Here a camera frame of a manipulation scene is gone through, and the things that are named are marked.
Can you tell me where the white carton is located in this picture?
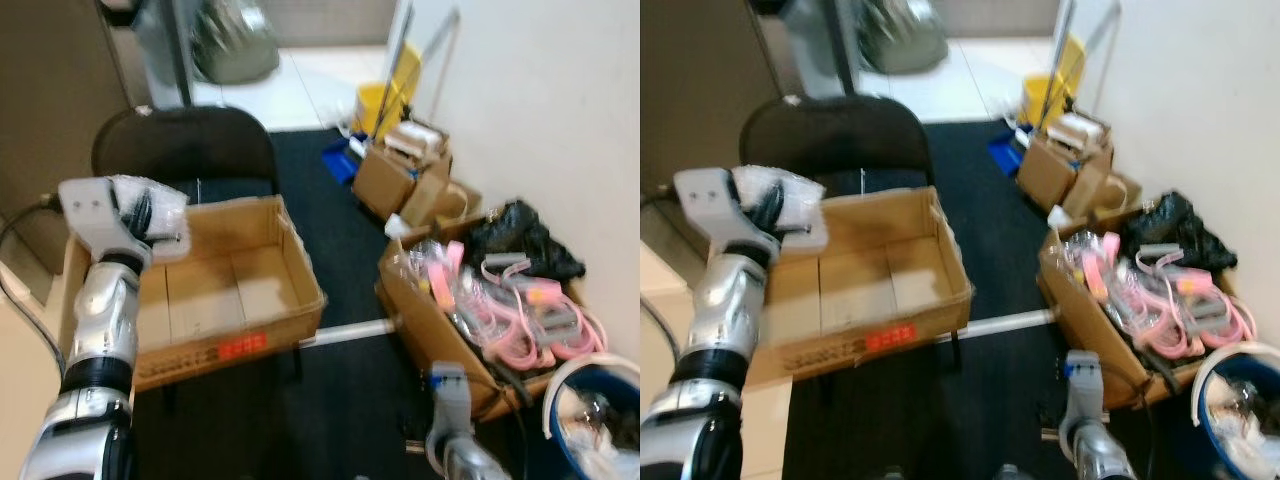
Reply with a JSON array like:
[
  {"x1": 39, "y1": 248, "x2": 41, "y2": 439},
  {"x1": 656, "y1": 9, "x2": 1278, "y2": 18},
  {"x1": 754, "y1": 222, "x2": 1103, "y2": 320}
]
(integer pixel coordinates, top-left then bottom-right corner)
[
  {"x1": 1049, "y1": 111, "x2": 1107, "y2": 147},
  {"x1": 384, "y1": 121, "x2": 442, "y2": 160}
]

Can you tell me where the grey-green rubbish bag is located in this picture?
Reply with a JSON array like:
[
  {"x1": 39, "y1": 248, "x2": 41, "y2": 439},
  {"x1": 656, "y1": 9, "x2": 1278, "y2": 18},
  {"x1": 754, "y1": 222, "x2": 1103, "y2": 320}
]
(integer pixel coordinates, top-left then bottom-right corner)
[
  {"x1": 189, "y1": 0, "x2": 282, "y2": 85},
  {"x1": 857, "y1": 0, "x2": 950, "y2": 75}
]

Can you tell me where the black floor mat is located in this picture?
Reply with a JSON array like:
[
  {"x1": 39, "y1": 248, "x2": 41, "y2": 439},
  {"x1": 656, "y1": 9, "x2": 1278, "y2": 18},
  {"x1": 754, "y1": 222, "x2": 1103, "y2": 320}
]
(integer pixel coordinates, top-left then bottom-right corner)
[
  {"x1": 784, "y1": 119, "x2": 1280, "y2": 480},
  {"x1": 129, "y1": 127, "x2": 641, "y2": 480}
]

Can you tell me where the white tape strip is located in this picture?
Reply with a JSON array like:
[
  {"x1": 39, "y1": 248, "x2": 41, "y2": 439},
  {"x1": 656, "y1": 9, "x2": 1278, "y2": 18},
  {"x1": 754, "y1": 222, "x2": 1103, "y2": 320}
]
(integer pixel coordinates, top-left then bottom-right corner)
[
  {"x1": 964, "y1": 307, "x2": 1057, "y2": 342},
  {"x1": 297, "y1": 317, "x2": 397, "y2": 350}
]

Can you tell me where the pink toy with yellow dot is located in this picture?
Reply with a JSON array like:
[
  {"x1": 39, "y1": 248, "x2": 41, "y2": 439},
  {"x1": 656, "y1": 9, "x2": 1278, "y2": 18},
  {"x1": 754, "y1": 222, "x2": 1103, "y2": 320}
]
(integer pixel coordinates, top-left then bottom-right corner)
[
  {"x1": 1084, "y1": 231, "x2": 1122, "y2": 292},
  {"x1": 424, "y1": 239, "x2": 467, "y2": 297}
]

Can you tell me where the cardboard box with red label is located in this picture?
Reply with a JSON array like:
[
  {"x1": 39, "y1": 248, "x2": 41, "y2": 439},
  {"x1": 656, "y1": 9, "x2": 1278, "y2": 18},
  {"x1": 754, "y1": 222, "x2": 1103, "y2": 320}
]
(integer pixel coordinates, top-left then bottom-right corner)
[
  {"x1": 744, "y1": 186, "x2": 974, "y2": 387},
  {"x1": 59, "y1": 194, "x2": 330, "y2": 394}
]

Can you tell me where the empty open-flap cardboard box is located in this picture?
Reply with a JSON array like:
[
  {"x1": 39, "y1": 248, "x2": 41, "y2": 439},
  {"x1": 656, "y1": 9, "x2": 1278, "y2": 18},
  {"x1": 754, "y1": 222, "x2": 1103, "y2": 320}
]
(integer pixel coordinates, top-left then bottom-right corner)
[
  {"x1": 1059, "y1": 169, "x2": 1144, "y2": 222},
  {"x1": 399, "y1": 179, "x2": 484, "y2": 232}
]

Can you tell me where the blue rubbish bin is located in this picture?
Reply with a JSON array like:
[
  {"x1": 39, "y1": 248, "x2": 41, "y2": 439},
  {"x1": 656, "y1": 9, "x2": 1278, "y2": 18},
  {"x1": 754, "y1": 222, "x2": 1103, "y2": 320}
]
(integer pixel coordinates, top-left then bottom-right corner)
[
  {"x1": 544, "y1": 354, "x2": 641, "y2": 480},
  {"x1": 1189, "y1": 342, "x2": 1280, "y2": 480}
]

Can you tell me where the black plastic bag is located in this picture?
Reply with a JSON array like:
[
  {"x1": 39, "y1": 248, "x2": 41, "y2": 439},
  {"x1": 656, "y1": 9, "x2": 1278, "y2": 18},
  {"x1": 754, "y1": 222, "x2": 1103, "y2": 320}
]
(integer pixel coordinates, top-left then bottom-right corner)
[
  {"x1": 1119, "y1": 189, "x2": 1237, "y2": 272},
  {"x1": 467, "y1": 199, "x2": 587, "y2": 282}
]

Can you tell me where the yellow mop bucket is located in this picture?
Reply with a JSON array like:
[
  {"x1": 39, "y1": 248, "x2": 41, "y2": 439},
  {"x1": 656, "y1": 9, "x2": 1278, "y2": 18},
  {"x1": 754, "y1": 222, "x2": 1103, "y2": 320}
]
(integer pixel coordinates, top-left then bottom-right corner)
[
  {"x1": 357, "y1": 44, "x2": 422, "y2": 140},
  {"x1": 1021, "y1": 34, "x2": 1087, "y2": 127}
]

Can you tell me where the black folding chair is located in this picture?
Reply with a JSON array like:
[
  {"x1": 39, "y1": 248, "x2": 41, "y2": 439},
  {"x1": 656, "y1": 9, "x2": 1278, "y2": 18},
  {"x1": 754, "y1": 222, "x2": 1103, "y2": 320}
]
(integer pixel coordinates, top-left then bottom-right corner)
[
  {"x1": 91, "y1": 104, "x2": 280, "y2": 211},
  {"x1": 739, "y1": 94, "x2": 927, "y2": 201}
]

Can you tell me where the large cardboard box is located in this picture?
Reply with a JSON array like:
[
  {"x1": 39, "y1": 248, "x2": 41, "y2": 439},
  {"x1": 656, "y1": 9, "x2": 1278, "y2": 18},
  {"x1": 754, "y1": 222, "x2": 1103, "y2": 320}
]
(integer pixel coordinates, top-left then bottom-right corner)
[
  {"x1": 1037, "y1": 213, "x2": 1258, "y2": 410},
  {"x1": 374, "y1": 213, "x2": 613, "y2": 422}
]

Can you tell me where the blue mop handle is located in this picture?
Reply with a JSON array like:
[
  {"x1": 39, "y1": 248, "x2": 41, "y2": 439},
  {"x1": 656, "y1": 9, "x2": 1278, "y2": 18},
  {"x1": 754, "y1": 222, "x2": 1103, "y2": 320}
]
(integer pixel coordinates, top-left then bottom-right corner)
[
  {"x1": 1034, "y1": 0, "x2": 1077, "y2": 132},
  {"x1": 369, "y1": 0, "x2": 417, "y2": 142}
]

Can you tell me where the grey kitchen cabinet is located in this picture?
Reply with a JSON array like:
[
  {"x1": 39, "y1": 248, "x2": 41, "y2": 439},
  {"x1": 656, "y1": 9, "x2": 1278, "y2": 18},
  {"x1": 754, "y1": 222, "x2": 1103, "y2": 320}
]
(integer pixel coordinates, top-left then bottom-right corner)
[
  {"x1": 935, "y1": 0, "x2": 1061, "y2": 40},
  {"x1": 262, "y1": 0, "x2": 399, "y2": 48}
]

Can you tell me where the clear plastic wrapper trash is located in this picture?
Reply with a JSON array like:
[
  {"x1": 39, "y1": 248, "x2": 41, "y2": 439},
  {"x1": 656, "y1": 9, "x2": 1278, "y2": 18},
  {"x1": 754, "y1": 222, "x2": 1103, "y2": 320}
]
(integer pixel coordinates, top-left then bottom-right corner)
[
  {"x1": 729, "y1": 164, "x2": 830, "y2": 252},
  {"x1": 104, "y1": 174, "x2": 192, "y2": 264}
]

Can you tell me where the blue dustpan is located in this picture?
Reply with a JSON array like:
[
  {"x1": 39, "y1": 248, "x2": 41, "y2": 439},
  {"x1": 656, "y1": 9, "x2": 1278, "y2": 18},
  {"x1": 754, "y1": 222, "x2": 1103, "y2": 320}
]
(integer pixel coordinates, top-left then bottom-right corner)
[
  {"x1": 987, "y1": 129, "x2": 1032, "y2": 177},
  {"x1": 321, "y1": 137, "x2": 367, "y2": 187}
]

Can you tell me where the small cardboard box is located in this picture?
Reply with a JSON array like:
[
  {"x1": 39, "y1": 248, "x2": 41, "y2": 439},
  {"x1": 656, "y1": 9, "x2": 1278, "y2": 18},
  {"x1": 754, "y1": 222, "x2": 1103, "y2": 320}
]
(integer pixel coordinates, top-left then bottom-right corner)
[
  {"x1": 1014, "y1": 111, "x2": 1114, "y2": 217},
  {"x1": 351, "y1": 121, "x2": 454, "y2": 227}
]

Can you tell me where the white crumpled trash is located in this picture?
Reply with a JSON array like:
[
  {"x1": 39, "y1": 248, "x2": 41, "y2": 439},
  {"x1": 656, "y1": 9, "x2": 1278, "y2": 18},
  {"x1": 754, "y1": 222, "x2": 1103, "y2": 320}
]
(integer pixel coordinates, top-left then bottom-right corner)
[
  {"x1": 1205, "y1": 375, "x2": 1280, "y2": 480},
  {"x1": 559, "y1": 384, "x2": 641, "y2": 480}
]

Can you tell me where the grey broom handle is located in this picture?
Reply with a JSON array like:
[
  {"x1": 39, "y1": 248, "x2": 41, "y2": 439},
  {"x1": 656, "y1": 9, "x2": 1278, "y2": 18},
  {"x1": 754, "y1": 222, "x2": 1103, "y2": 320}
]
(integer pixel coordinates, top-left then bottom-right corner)
[
  {"x1": 1064, "y1": 0, "x2": 1122, "y2": 93},
  {"x1": 399, "y1": 7, "x2": 462, "y2": 103}
]

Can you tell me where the pink toy with orange button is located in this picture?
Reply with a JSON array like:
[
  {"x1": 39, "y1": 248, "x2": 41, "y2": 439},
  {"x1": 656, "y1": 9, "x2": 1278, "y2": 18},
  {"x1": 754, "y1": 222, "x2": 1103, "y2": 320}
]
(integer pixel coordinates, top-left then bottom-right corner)
[
  {"x1": 519, "y1": 279, "x2": 567, "y2": 307},
  {"x1": 1169, "y1": 271, "x2": 1217, "y2": 302}
]

